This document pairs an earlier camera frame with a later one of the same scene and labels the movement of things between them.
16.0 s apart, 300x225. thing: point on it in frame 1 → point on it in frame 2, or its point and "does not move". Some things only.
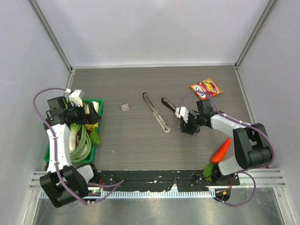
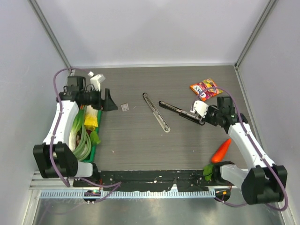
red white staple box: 124,107 does not move
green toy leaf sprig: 95,140 does not move
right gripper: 187,127 → 210,108
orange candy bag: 206,89 does not move
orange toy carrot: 218,155 does not move
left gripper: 89,118 → 107,104
